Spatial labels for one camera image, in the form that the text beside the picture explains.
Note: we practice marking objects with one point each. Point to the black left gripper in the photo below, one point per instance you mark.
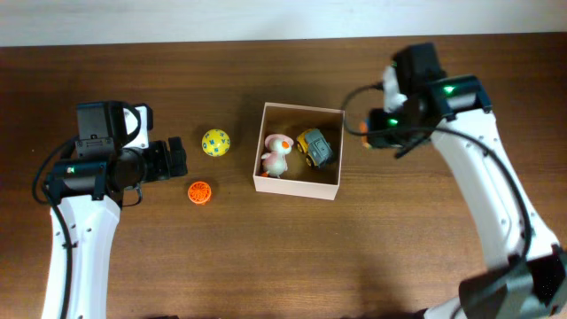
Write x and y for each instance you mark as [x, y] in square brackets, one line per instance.
[168, 167]

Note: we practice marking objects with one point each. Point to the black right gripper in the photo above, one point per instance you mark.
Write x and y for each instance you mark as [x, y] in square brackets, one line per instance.
[386, 141]

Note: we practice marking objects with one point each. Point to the colourful puzzle cube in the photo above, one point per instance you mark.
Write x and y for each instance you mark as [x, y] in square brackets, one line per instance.
[364, 128]

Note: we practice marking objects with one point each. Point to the orange round lattice toy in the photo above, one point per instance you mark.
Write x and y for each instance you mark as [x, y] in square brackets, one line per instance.
[199, 193]

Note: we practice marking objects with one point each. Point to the yellow ball with blue letters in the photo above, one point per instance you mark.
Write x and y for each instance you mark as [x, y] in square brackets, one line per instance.
[215, 142]

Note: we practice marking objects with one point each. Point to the yellow and grey toy truck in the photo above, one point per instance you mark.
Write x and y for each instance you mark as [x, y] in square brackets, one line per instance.
[315, 147]

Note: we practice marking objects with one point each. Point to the white duck toy pink hat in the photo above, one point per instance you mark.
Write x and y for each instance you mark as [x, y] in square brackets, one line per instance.
[273, 162]

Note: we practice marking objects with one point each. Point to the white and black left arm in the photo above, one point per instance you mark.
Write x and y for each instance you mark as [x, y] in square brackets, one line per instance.
[84, 190]

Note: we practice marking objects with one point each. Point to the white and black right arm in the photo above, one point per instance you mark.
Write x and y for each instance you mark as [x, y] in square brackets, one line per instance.
[526, 264]

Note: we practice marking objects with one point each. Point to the white open cardboard box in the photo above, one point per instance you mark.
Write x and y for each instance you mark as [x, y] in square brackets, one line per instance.
[300, 179]

